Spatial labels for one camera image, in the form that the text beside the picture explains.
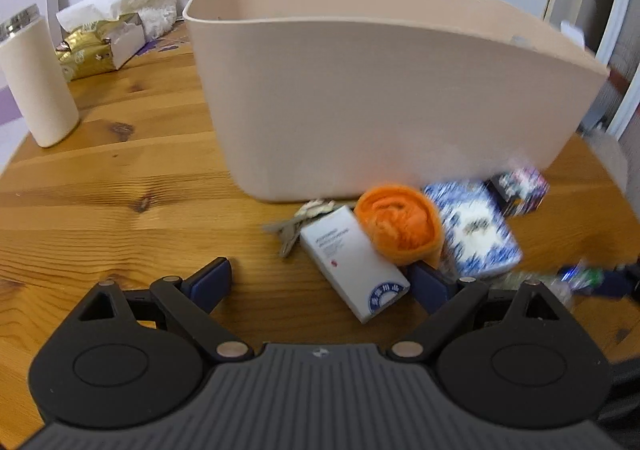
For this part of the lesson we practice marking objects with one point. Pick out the gold tissue box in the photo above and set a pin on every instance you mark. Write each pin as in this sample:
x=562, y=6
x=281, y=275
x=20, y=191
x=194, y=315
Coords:
x=100, y=36

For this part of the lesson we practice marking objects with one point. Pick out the orange rolled sock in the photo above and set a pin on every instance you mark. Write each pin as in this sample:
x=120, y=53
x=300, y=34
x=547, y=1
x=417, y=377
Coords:
x=403, y=224

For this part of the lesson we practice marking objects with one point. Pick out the blue white porcelain pattern box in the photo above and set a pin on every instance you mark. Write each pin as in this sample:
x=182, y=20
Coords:
x=478, y=241

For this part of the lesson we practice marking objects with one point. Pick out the beige grey clothing pile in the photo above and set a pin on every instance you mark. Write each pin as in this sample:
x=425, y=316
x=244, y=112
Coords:
x=611, y=156

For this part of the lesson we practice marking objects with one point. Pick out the cartoon blind box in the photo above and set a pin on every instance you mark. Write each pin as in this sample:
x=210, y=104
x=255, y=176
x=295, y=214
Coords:
x=518, y=192

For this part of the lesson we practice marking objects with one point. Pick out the white wooden shelf frame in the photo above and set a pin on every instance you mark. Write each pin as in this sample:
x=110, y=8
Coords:
x=611, y=32

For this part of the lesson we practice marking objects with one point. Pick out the beige plastic storage bin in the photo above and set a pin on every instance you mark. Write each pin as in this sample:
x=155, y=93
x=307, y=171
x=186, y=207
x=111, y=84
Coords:
x=328, y=98

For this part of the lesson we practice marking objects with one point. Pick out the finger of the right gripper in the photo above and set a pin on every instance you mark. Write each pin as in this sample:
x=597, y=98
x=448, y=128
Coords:
x=624, y=281

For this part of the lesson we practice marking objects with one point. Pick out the cream thermos bottle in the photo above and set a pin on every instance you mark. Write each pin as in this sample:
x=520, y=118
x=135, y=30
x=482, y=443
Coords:
x=35, y=77

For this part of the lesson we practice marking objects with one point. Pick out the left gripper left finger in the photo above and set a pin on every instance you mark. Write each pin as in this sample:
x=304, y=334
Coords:
x=125, y=358

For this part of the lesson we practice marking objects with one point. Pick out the white small carton box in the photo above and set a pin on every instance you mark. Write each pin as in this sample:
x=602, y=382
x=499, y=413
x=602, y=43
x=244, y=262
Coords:
x=366, y=281

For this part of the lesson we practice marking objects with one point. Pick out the white phone stand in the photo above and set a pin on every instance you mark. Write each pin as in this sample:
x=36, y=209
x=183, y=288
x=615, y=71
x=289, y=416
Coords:
x=567, y=29

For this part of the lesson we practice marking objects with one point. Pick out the metal keys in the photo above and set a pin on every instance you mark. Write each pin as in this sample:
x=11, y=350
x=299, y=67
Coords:
x=288, y=231

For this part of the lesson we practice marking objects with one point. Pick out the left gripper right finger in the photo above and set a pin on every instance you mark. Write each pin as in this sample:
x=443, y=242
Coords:
x=513, y=357

